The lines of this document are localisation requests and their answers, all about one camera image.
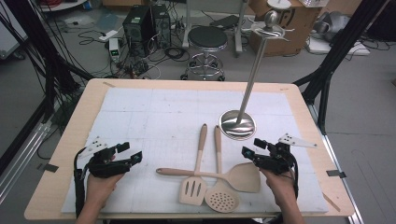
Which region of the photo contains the black flat device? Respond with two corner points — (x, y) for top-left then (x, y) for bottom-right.
(209, 14), (240, 31)

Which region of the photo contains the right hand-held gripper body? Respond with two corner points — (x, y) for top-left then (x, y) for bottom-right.
(258, 133), (318, 175)

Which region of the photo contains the black metal frame post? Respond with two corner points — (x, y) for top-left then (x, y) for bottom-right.
(293, 0), (390, 135)
(4, 0), (94, 122)

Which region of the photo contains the large black computer tower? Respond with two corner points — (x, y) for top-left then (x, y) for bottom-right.
(121, 5), (154, 59)

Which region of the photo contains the metal utensil stand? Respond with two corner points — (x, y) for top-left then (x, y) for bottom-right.
(219, 9), (295, 141)

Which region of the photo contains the slotted beige spatula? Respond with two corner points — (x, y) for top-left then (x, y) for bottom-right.
(178, 123), (208, 206)

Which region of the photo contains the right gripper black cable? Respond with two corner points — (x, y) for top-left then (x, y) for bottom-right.
(288, 160), (300, 200)

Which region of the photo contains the white round disc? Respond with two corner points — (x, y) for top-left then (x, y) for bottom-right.
(266, 0), (292, 9)

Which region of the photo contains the black tape strip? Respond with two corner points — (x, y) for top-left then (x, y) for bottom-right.
(36, 162), (60, 174)
(326, 170), (347, 179)

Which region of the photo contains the white device with green display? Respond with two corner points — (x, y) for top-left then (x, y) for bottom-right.
(108, 37), (121, 63)

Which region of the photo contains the white power strip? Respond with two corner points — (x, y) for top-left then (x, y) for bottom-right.
(98, 29), (120, 42)

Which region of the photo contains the tangle of black floor cables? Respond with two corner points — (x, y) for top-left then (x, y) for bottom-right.
(78, 29), (191, 80)

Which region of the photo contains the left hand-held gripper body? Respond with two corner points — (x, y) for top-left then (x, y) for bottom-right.
(81, 135), (132, 179)

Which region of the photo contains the grey plastic shell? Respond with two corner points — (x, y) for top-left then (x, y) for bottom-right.
(312, 10), (352, 43)

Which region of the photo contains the black round stool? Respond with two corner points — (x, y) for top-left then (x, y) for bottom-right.
(180, 25), (229, 82)

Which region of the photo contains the person's left hand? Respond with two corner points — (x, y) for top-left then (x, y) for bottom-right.
(85, 172), (125, 209)

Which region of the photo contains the solid beige spatula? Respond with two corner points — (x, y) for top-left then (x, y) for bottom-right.
(155, 161), (262, 193)

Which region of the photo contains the brown tape strip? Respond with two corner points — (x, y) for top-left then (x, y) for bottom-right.
(321, 192), (342, 213)

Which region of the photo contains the wooden table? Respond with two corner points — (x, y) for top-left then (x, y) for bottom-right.
(23, 77), (356, 221)

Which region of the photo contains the cardboard box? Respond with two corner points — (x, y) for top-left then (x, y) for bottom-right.
(248, 0), (321, 58)

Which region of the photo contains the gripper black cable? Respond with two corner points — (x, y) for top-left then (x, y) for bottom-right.
(73, 147), (87, 218)
(288, 160), (300, 200)

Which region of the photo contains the person's right hand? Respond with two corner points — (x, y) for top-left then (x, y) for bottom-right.
(260, 168), (298, 208)

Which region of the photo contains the slim black computer tower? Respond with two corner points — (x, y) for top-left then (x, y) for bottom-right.
(150, 3), (172, 49)

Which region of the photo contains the perforated beige skimmer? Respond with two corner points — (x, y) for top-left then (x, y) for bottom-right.
(204, 124), (241, 214)

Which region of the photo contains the white flat panel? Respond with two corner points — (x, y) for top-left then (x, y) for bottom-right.
(306, 36), (372, 57)

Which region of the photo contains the aluminium rail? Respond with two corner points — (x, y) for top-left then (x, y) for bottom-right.
(307, 104), (365, 224)
(0, 119), (53, 204)

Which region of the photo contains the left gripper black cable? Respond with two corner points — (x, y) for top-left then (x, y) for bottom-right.
(73, 147), (87, 218)

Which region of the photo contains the white foam mat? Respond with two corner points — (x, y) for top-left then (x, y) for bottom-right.
(61, 87), (330, 214)

